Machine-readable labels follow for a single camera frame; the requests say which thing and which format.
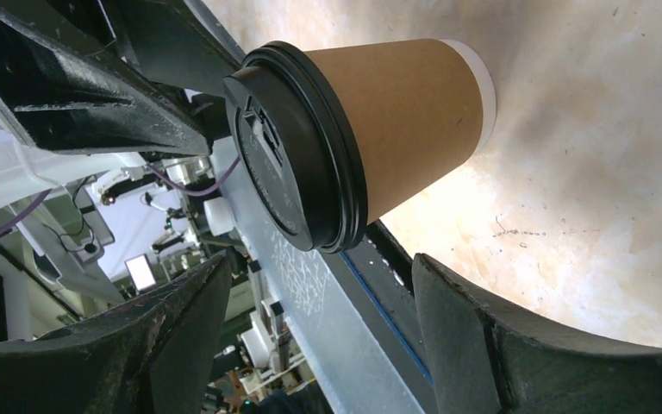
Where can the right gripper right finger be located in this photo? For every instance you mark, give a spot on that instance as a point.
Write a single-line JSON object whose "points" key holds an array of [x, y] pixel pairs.
{"points": [[487, 354]]}

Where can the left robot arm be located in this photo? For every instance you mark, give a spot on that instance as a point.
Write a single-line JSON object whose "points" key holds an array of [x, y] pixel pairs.
{"points": [[25, 171]]}

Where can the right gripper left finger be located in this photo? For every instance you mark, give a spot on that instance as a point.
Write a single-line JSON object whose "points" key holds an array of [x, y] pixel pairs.
{"points": [[152, 354]]}

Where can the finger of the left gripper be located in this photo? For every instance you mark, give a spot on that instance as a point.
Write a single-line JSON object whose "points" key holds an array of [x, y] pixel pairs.
{"points": [[175, 42], [64, 87]]}

